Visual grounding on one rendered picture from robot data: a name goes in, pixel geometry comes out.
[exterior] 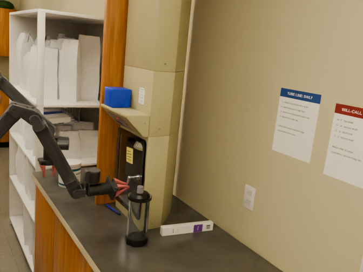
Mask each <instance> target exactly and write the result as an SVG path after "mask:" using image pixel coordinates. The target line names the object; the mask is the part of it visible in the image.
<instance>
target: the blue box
mask: <svg viewBox="0 0 363 272"><path fill-rule="evenodd" d="M130 102H131V90H130V89H127V88H124V87H108V86H106V87H105V93H104V105H107V106H109V107H112V108H130Z"/></svg>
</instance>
